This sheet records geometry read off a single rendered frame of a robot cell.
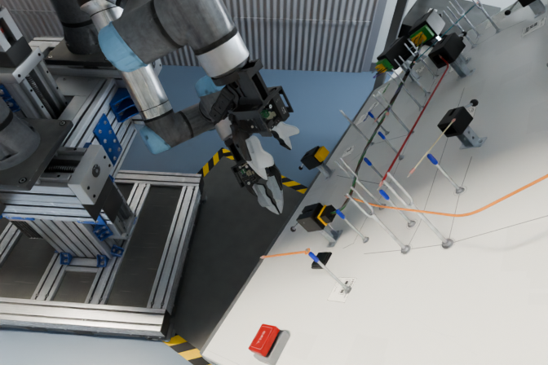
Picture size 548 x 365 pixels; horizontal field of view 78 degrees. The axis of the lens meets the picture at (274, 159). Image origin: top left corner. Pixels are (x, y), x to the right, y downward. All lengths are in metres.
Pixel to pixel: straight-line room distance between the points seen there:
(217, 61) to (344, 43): 2.56
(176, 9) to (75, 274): 1.59
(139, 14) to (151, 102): 0.32
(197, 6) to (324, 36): 2.52
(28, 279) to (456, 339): 1.85
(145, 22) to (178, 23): 0.05
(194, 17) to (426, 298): 0.49
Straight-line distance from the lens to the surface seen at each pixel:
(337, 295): 0.64
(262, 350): 0.65
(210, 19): 0.51
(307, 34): 2.98
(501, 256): 0.51
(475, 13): 1.71
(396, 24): 1.45
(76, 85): 1.36
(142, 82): 0.83
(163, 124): 0.84
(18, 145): 0.99
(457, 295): 0.50
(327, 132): 2.56
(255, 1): 2.88
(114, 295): 1.81
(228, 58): 0.52
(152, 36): 0.54
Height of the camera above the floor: 1.78
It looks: 49 degrees down
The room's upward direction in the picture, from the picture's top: straight up
